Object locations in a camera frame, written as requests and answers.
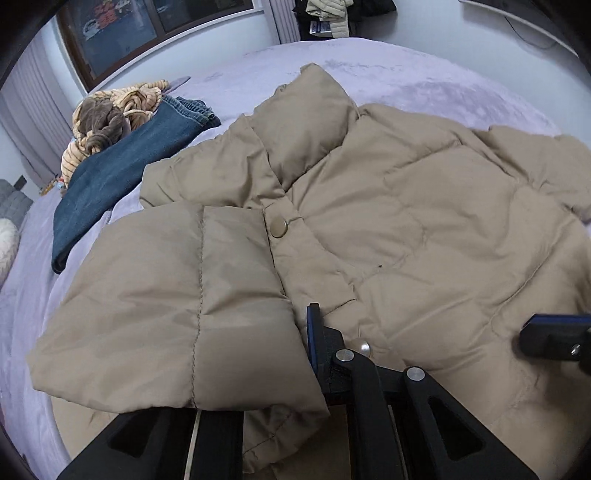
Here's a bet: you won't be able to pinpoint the lavender plush bed blanket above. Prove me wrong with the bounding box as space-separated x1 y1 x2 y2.
1 39 559 479

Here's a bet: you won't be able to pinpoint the striped tan brown knit garment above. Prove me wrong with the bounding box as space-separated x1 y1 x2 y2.
60 80 171 188

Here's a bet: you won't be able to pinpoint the grey quilted headboard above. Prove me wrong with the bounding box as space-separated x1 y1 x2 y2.
0 179 33 229

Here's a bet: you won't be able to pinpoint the black coat on rack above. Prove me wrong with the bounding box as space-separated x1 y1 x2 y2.
293 0 397 41

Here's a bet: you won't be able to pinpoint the folded blue jeans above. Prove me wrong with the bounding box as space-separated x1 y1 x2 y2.
51 95 221 274

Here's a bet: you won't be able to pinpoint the round white pleated cushion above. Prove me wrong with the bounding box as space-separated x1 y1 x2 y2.
0 218 20 286

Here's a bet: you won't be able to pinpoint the dark framed window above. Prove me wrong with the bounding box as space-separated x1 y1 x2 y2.
57 0 253 90

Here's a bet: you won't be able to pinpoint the beige puffer jacket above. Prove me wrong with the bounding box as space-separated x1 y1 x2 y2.
27 64 590 479

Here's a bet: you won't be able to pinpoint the wall mounted television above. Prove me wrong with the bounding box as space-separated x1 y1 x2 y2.
460 0 578 56

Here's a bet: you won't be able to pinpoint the cream puffer garment on rack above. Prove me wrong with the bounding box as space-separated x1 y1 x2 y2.
305 0 353 38

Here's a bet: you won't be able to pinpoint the purple handled flat tool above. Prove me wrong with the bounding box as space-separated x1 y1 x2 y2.
162 76 190 94

